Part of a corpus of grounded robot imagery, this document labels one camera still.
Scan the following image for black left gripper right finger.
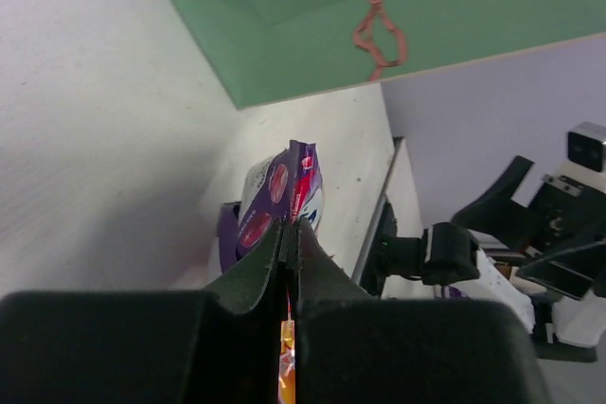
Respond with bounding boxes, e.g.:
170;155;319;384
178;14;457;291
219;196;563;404
294;221;551;403

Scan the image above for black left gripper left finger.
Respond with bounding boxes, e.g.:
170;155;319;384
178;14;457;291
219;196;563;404
1;221;290;403

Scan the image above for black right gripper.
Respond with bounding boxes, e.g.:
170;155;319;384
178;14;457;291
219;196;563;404
451;156;605;301

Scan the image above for purple foxs candy bag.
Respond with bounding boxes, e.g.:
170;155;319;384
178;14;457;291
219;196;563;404
216;140;324;272

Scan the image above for decorated paper bag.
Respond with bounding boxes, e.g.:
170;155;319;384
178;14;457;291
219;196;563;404
171;0;605;108

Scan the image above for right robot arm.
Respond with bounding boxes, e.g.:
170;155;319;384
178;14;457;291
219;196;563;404
360;153;605;363

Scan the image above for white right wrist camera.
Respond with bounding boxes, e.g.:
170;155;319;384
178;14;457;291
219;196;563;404
556;122;606;192

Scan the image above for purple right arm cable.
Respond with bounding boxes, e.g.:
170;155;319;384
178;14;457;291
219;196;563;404
437;284;470;300

